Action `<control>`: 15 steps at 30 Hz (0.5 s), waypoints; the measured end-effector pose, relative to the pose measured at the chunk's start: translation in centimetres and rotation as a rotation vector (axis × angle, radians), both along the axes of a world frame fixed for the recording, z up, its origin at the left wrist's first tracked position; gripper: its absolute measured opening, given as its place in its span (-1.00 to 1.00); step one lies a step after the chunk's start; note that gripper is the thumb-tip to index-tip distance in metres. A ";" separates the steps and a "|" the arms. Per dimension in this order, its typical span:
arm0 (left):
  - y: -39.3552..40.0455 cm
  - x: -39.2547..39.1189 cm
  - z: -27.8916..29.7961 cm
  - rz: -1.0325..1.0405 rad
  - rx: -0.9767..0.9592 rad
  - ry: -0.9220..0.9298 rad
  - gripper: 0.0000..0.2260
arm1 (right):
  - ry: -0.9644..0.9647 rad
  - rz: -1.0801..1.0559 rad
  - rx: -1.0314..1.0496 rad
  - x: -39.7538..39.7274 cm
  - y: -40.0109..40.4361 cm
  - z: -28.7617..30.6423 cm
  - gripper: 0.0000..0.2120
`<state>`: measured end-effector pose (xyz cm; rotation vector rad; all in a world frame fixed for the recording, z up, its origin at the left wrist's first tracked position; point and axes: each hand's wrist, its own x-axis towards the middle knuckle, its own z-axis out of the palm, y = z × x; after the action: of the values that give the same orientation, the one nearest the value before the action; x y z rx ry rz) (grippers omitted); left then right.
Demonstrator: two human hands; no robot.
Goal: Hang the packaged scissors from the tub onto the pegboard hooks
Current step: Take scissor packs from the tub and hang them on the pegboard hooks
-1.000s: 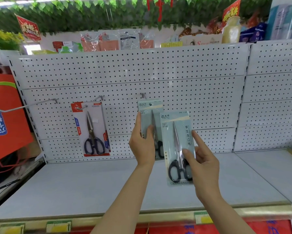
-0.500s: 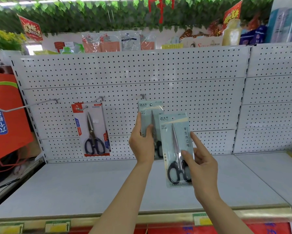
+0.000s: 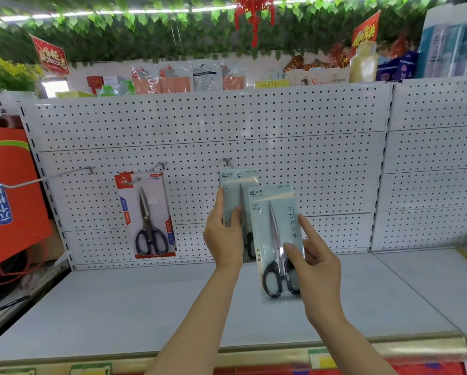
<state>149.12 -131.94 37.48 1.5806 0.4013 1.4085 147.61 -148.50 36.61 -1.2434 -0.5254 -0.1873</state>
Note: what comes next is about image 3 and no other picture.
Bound red hanging lantern ornament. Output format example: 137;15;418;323
233;0;276;48

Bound person's right forearm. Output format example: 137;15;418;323
304;304;400;375

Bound narrow white pegboard panel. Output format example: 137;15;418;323
370;75;467;253

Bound orange product packet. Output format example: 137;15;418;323
131;66;162;95
161;65;192;93
222;62;247;90

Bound wide white pegboard panel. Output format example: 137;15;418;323
20;81;393;271

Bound white product packet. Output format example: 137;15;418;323
190;60;223;92

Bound dark blue product packs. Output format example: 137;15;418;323
376;50;420;82

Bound red gold foil decoration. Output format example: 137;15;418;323
283;54;332;73

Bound yellow flat box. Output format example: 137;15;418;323
255;78;290;89

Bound pale green scissors pack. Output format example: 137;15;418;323
248;184;307;304
219;169;260;263

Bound yellow artificial flowers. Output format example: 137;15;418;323
0;55;43;93

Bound person's left forearm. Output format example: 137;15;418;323
144;267;243;375

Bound large blue white package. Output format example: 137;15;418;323
416;4;467;80

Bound blue hanging tag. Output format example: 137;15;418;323
0;182;14;226

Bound person's right hand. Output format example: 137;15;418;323
284;213;343;321

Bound white printed box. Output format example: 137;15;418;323
286;68;351;87

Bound pale yellow bottle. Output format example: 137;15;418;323
349;40;379;83

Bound green leaf garland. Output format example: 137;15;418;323
0;0;467;68

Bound long metal peg hook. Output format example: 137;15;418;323
2;166;96;191

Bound red scissors pack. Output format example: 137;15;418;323
119;172;177;260

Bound black cable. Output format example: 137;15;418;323
0;295;30;320

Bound gold shelf edge rail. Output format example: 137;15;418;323
0;335;467;375

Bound red hanging sign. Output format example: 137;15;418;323
29;34;70;77
350;11;382;56

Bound person's left hand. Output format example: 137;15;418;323
204;186;244;272

